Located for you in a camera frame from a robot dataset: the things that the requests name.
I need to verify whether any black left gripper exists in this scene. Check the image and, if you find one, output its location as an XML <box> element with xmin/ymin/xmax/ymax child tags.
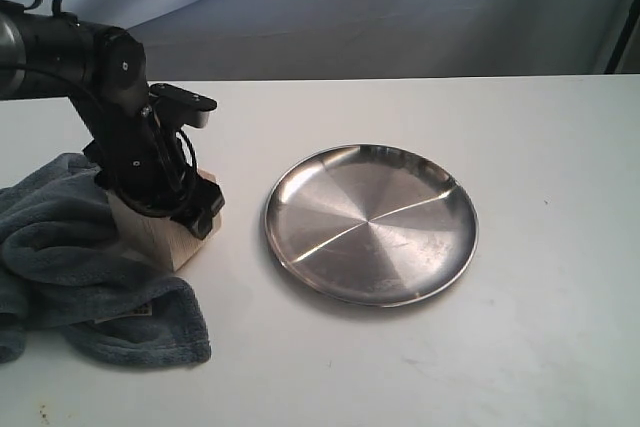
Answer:
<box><xmin>83</xmin><ymin>114</ymin><xmax>224</xmax><ymax>240</ymax></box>

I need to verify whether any light wooden cube block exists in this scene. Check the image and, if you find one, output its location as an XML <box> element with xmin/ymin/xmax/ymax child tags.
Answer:
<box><xmin>106</xmin><ymin>191</ymin><xmax>222</xmax><ymax>272</ymax></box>

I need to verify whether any grey fleece towel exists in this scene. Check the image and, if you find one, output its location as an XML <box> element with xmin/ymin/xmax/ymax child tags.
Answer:
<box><xmin>1</xmin><ymin>153</ymin><xmax>211</xmax><ymax>368</ymax></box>

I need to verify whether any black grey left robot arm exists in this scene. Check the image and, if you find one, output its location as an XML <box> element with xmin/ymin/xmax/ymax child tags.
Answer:
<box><xmin>1</xmin><ymin>0</ymin><xmax>225</xmax><ymax>240</ymax></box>

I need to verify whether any round stainless steel plate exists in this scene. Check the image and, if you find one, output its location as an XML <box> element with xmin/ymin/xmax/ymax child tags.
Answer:
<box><xmin>262</xmin><ymin>144</ymin><xmax>479</xmax><ymax>308</ymax></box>

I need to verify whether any grey backdrop curtain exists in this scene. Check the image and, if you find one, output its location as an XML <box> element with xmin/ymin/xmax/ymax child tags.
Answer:
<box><xmin>0</xmin><ymin>0</ymin><xmax>640</xmax><ymax>83</ymax></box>

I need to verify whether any black stand pole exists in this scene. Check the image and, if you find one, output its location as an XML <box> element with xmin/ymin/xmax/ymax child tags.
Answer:
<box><xmin>603</xmin><ymin>0</ymin><xmax>639</xmax><ymax>74</ymax></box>

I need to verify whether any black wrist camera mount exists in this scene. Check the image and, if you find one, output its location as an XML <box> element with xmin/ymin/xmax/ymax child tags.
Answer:
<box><xmin>149</xmin><ymin>83</ymin><xmax>217</xmax><ymax>130</ymax></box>

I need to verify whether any black camera cable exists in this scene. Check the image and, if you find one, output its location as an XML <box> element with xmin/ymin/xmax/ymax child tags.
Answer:
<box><xmin>0</xmin><ymin>62</ymin><xmax>201</xmax><ymax>213</ymax></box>

